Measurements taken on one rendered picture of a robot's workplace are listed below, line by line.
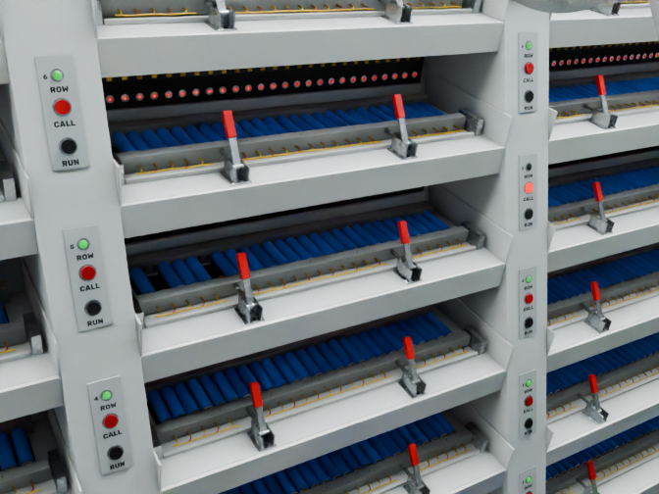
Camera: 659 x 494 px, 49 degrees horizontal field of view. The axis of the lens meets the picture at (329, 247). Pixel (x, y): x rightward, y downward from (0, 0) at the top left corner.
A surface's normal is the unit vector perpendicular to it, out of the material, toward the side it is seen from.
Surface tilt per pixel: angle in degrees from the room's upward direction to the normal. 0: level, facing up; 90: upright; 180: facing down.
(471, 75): 90
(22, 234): 110
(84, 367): 90
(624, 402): 20
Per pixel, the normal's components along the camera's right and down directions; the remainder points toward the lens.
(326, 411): 0.11, -0.85
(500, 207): -0.86, 0.18
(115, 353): 0.51, 0.18
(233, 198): 0.50, 0.50
